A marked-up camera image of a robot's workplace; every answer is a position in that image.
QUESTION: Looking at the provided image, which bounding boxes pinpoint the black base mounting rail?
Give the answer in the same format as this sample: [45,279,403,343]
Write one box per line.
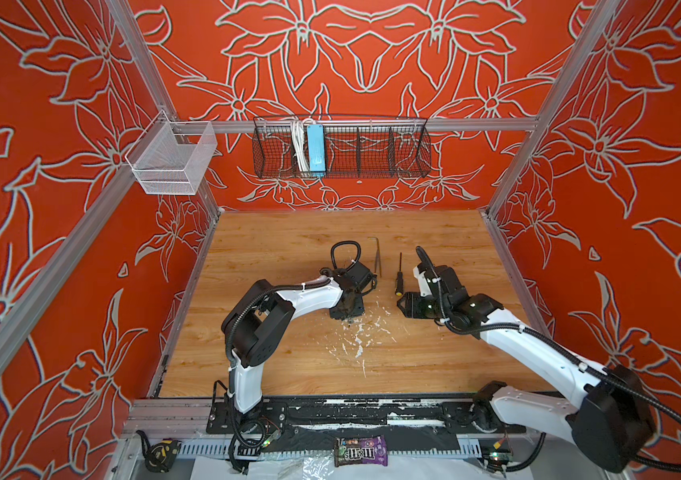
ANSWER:
[207,394,527,437]

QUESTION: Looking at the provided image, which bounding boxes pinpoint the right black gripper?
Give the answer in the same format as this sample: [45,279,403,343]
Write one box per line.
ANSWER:
[393,290,453,322]

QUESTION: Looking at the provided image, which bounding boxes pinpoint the clear plastic wall bin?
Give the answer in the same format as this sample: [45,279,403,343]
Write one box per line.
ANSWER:
[126,116,218,196]

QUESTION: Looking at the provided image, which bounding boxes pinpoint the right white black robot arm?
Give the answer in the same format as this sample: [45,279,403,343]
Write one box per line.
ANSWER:
[397,247,681,473]

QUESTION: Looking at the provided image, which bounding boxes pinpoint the yellow black screwdriver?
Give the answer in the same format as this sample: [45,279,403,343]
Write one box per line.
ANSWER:
[395,252,404,297]

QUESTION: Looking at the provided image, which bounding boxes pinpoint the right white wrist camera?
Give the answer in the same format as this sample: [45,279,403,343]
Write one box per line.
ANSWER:
[413,266,433,297]

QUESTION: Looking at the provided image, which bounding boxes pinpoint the purple candy bag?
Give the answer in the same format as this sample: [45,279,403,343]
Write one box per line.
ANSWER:
[334,436,388,467]

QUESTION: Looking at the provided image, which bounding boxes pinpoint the white coiled cable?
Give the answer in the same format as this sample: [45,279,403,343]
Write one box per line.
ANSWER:
[289,119,310,174]

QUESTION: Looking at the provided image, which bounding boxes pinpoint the yellow black tape measure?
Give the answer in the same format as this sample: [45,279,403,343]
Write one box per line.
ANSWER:
[142,439,182,473]

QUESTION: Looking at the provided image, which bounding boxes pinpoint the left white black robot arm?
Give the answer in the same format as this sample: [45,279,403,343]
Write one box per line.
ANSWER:
[222,240,377,415]

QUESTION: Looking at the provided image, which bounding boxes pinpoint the light blue box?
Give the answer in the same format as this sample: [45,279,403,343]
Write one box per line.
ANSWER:
[306,123,326,177]

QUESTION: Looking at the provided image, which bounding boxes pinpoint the clear plastic sheet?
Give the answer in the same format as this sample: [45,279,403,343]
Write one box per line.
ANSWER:
[268,456,340,480]

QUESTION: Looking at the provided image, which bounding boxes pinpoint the black wire wall basket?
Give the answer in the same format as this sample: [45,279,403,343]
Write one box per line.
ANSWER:
[252,115,432,180]

